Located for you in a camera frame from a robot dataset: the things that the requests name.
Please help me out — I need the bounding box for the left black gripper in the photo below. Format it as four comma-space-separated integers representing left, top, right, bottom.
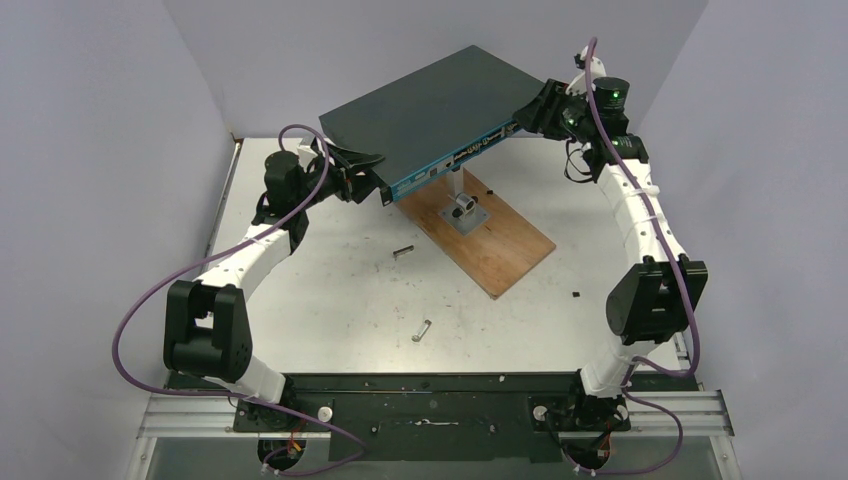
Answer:
296, 145, 388, 211

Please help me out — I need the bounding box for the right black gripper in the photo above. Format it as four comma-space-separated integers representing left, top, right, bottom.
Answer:
512, 79, 595, 143

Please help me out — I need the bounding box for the dark transceiver module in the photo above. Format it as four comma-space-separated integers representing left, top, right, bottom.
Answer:
392, 245, 415, 259

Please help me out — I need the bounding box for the teal grey network switch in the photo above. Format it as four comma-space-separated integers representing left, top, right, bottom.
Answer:
319, 46, 544, 204

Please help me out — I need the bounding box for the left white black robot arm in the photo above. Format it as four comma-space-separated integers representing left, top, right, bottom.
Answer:
163, 140, 385, 431

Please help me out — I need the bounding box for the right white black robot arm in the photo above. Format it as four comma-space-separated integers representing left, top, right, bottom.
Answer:
513, 77, 708, 428

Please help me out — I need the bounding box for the wooden base board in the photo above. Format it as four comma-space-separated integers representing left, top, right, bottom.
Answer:
397, 170, 556, 299

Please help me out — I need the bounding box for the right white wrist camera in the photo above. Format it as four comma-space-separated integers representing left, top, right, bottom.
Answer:
565, 47, 607, 96

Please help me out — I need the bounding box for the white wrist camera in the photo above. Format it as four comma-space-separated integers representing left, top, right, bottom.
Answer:
565, 47, 607, 96
297, 136, 321, 163

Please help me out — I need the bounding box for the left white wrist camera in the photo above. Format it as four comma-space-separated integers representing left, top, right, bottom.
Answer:
297, 136, 321, 163

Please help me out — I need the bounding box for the metal switch mounting stand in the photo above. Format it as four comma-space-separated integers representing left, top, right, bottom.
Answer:
440, 167, 490, 236

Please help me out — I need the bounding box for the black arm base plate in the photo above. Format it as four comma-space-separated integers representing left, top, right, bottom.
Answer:
233, 372, 698, 464

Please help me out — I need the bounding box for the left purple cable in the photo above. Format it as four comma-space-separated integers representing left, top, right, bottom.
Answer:
111, 125, 370, 478

